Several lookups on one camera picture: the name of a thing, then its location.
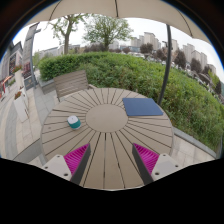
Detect white planter box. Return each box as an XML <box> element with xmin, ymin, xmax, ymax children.
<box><xmin>14</xmin><ymin>91</ymin><xmax>29</xmax><ymax>122</ymax></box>

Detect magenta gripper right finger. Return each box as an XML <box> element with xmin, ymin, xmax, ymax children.
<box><xmin>132</xmin><ymin>143</ymin><xmax>182</xmax><ymax>185</ymax></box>

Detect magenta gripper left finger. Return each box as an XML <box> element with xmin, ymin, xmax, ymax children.
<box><xmin>42</xmin><ymin>144</ymin><xmax>91</xmax><ymax>185</ymax></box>

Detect dark umbrella pole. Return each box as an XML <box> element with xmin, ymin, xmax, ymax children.
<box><xmin>157</xmin><ymin>24</ymin><xmax>173</xmax><ymax>106</ymax></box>

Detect blue mouse pad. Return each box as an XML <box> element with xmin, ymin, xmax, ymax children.
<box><xmin>123</xmin><ymin>98</ymin><xmax>163</xmax><ymax>116</ymax></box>

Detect grey slatted chair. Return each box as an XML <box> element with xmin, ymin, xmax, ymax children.
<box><xmin>53</xmin><ymin>70</ymin><xmax>95</xmax><ymax>101</ymax></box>

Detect beige patio umbrella canopy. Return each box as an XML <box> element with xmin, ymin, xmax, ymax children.
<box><xmin>27</xmin><ymin>0</ymin><xmax>210</xmax><ymax>43</ymax></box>

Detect white and teal computer mouse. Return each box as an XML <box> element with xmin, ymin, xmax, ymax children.
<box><xmin>67</xmin><ymin>115</ymin><xmax>81</xmax><ymax>129</ymax></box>

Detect green hedge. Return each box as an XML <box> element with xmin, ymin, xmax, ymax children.
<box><xmin>39</xmin><ymin>52</ymin><xmax>224</xmax><ymax>150</ymax></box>

